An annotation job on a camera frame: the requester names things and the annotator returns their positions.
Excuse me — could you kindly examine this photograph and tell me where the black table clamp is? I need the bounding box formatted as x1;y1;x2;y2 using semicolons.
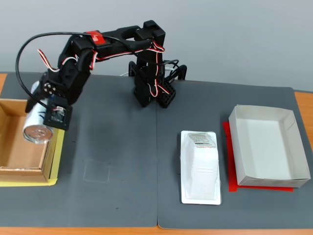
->
129;61;138;79
171;64;188;81

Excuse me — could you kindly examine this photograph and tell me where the white paper box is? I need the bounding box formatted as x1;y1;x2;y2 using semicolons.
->
228;104;312;188

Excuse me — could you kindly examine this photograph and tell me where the yellow paper sheet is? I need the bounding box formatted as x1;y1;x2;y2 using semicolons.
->
0;128;66;188

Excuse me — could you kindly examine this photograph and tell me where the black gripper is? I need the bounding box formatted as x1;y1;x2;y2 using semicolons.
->
25;57;90;114

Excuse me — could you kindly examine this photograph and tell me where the black camera cable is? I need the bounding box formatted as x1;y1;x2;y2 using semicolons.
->
15;31;89;108

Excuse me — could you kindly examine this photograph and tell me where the brown cardboard box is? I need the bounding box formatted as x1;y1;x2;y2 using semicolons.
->
0;98;61;184

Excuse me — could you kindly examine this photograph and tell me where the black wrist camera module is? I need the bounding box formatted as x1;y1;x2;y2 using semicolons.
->
43;95;73;130

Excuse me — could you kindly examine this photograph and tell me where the red tape strip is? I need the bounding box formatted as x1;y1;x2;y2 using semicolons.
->
85;30;105;46

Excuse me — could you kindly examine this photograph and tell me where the grey table mat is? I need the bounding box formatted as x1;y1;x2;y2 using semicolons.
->
156;80;313;230
0;72;159;228

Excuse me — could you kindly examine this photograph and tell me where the white can with blue print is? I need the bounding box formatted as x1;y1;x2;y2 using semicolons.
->
22;82;55;145

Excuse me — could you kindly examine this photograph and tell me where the red paper sheet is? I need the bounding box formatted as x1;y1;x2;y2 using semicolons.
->
222;121;294;193

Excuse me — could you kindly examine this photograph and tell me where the white plastic blister package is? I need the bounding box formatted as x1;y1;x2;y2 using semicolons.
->
180;130;222;206

